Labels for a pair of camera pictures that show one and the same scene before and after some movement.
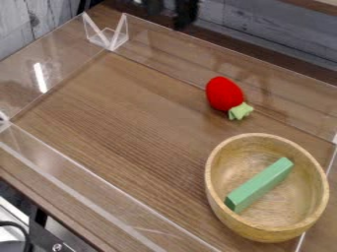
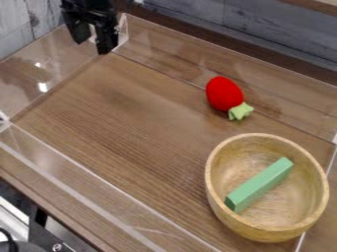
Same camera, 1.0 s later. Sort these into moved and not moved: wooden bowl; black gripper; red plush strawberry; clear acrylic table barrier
Moved: black gripper
Not moved: red plush strawberry; clear acrylic table barrier; wooden bowl
